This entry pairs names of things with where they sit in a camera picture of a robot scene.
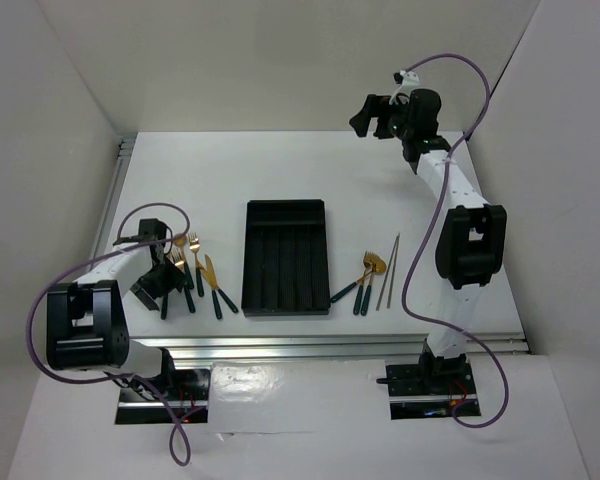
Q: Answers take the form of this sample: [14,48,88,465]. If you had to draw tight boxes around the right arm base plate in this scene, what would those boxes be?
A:
[376,364,481,420]

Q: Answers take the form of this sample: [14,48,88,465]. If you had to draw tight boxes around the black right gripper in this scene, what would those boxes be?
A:
[349,94,414,141]

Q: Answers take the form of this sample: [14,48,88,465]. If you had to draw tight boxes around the gold fork green handle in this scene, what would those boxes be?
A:
[188,232,205,297]

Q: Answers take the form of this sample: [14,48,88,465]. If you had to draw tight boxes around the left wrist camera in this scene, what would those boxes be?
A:
[113,218,168,246]

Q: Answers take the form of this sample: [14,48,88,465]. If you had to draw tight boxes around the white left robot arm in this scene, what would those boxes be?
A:
[46,244,186,399]

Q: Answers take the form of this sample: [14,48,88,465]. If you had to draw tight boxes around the aluminium front rail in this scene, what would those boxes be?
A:
[129,333,530,360]

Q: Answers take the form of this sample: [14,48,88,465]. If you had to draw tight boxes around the aluminium left rail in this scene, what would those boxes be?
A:
[90,132,138,258]

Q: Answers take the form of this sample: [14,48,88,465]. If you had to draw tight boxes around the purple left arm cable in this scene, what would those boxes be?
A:
[26,202,207,467]

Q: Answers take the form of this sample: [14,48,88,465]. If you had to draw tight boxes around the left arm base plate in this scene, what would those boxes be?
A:
[115,368,211,425]

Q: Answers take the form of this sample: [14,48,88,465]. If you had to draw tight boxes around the aluminium rail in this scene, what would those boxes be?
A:
[90,132,138,258]
[129,333,530,360]

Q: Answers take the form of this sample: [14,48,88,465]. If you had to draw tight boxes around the black cutlery tray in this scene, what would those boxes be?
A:
[241,199,331,317]

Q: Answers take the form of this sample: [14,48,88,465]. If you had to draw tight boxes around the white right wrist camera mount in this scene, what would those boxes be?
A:
[389,70,420,105]

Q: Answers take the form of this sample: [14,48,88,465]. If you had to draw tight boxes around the gold knife green handle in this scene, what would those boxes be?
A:
[201,267,239,314]
[204,255,223,320]

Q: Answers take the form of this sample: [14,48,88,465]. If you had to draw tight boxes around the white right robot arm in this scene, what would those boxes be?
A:
[349,88,507,394]

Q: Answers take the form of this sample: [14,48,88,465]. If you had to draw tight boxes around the gold fork group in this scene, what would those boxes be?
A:
[353,251,377,315]
[360,271,377,316]

